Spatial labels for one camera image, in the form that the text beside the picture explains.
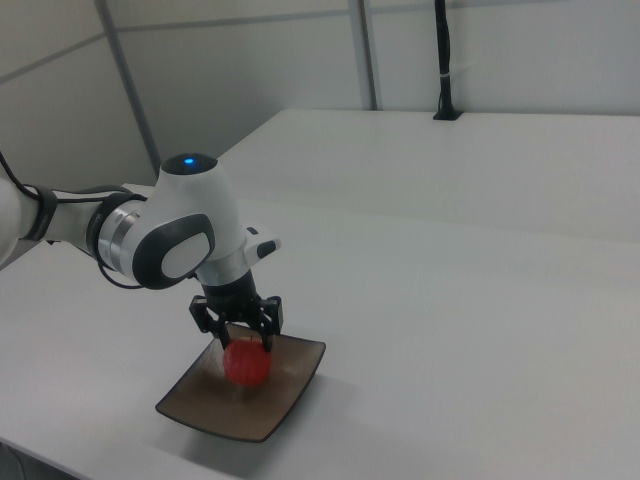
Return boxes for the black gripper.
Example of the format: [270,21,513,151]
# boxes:
[188,268,285,355]

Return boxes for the red ball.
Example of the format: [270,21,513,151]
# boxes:
[222,337,274,387]

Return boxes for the brown square ceramic plate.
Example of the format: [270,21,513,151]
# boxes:
[154,323,327,444]

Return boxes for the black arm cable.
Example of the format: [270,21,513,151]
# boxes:
[0,149,151,290]

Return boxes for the white cable tie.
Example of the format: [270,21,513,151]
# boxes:
[438,60,479,80]

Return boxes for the black camera pole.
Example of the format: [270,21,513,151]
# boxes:
[432,0,465,122]

